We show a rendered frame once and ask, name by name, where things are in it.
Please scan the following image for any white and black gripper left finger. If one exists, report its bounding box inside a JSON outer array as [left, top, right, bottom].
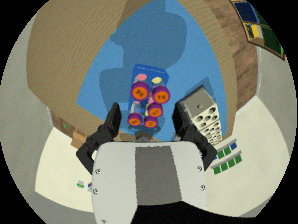
[[76, 103, 122, 175]]

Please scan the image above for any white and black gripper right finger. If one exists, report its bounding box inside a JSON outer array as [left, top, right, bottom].
[[172, 103, 217, 172]]

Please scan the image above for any blue mat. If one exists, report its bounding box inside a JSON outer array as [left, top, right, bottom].
[[76, 0, 227, 141]]

